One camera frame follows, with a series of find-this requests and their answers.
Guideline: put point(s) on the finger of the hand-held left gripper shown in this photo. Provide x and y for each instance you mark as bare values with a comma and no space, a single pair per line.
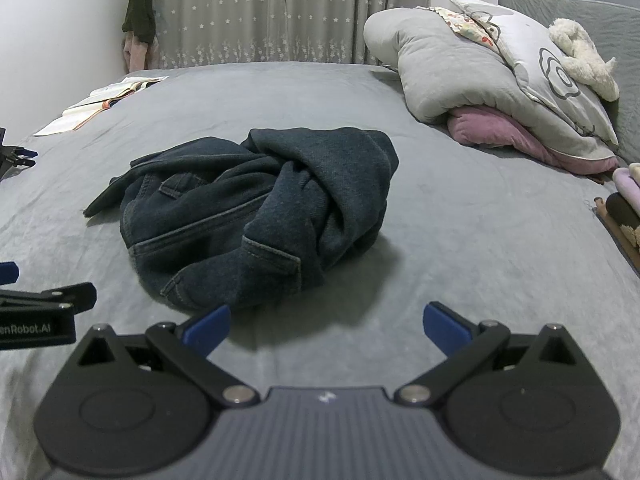
60,295

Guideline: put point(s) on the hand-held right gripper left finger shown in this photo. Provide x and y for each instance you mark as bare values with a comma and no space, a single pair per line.
207,332

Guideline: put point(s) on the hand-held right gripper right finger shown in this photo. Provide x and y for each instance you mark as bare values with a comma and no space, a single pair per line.
445,330

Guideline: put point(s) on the dark blue jeans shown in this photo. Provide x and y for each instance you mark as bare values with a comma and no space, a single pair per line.
260,210

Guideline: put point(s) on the stack of folded clothes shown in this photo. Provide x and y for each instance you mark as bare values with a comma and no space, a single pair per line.
622,205

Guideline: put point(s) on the grey bed sheet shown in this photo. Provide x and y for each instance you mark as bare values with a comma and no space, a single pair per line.
460,240

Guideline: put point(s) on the black folding stand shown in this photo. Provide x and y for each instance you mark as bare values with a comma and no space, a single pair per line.
12,157

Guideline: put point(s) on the open book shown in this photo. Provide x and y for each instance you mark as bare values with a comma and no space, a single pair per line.
100,97

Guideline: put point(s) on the pink blanket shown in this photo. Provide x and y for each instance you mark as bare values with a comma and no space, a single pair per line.
492,130

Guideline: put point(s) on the pink hanging garment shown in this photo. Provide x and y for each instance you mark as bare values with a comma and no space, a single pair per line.
135,55

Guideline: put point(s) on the grey duvet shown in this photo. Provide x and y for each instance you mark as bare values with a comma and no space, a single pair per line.
445,70

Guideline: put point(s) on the flower print pillow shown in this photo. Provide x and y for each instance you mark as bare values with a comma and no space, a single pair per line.
530,50

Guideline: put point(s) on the dark hanging garment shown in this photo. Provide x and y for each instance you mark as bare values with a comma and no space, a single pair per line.
140,10

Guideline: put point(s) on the white plush toy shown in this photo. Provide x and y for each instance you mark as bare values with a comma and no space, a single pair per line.
585,57

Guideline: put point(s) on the grey star print curtain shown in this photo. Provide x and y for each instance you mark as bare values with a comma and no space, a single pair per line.
280,10

